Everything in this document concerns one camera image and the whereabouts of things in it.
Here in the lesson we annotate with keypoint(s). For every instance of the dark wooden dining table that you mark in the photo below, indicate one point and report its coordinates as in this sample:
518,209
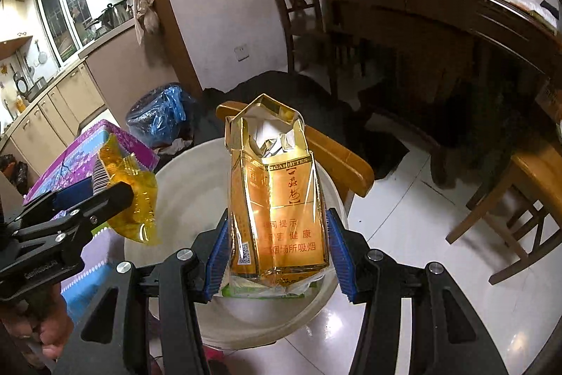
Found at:
496,22

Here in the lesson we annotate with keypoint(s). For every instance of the green white toothpaste box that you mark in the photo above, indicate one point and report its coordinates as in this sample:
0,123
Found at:
251,290

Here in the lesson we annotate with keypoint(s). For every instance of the steel kettle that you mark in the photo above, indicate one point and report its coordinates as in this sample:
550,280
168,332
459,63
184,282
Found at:
118,13

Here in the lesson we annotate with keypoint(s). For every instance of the black wok pan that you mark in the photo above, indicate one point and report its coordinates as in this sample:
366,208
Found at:
101,25

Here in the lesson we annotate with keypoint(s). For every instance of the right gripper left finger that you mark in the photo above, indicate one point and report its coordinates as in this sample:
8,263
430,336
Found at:
111,337

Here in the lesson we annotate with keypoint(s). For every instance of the black cloth pile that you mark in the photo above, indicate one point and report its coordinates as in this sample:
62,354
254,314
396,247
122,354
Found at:
334,118

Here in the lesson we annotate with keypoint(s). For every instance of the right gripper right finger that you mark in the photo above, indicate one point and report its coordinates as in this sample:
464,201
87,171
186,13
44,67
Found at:
448,337

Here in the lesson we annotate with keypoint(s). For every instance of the floral striped tablecloth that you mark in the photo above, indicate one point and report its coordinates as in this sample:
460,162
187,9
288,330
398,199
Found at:
71,174

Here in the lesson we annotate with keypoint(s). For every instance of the hanging beige cloth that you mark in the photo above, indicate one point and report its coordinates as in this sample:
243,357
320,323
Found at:
145,19

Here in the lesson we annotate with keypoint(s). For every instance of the white plastic bucket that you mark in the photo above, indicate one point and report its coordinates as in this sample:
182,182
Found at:
192,195

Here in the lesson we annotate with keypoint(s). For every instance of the kitchen window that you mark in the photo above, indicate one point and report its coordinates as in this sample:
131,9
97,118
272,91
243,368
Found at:
68,25

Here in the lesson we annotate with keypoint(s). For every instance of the light wooden stool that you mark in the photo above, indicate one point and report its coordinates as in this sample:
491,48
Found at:
533,178

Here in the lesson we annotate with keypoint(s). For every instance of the dark wooden chair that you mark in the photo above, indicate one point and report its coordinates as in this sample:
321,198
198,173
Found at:
299,18

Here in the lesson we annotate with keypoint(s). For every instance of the person's left hand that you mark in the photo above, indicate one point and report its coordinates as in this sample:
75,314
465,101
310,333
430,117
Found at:
52,331

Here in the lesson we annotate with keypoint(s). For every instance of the beige kitchen base cabinets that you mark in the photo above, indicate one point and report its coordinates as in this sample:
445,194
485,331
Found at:
111,74

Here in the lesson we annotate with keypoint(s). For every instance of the yellow plastic wrapper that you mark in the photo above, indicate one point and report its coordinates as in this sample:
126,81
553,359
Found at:
113,165

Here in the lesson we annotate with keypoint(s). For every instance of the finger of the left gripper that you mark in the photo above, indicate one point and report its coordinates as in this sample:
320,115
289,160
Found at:
46,206
96,207

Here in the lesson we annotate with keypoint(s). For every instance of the gold cigarette pack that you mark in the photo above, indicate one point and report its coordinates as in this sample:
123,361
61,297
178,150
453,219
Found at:
278,231

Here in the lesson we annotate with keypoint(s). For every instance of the blue plastic garbage bag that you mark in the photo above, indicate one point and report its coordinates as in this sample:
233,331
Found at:
161,116

